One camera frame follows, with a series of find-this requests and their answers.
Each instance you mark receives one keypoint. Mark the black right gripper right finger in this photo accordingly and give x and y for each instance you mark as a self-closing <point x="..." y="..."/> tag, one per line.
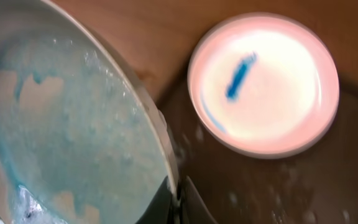
<point x="193" y="208"/>

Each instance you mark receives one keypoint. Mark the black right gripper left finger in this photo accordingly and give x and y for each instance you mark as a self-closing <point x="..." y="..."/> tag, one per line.
<point x="159" y="210"/>

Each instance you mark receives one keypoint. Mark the white plate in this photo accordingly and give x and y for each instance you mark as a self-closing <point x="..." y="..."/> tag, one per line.
<point x="81" y="140"/>
<point x="264" y="85"/>

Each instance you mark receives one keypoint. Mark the dark brown serving tray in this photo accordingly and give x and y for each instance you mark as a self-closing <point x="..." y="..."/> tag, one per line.
<point x="319" y="185"/>

